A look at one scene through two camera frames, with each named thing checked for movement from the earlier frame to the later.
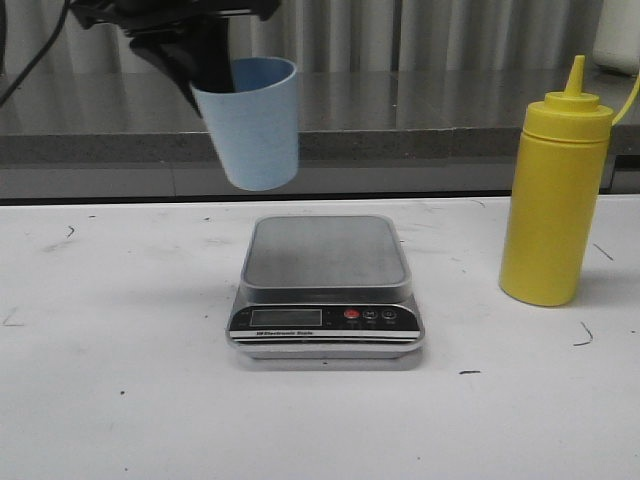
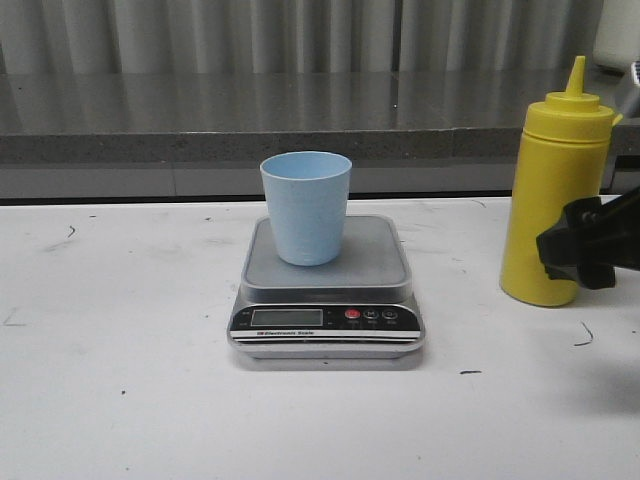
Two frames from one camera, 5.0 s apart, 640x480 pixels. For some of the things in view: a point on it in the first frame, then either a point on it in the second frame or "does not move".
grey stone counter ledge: (360, 135) does not move
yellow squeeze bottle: (554, 195) does not move
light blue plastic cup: (254, 124) to (308, 195)
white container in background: (617, 42) does not move
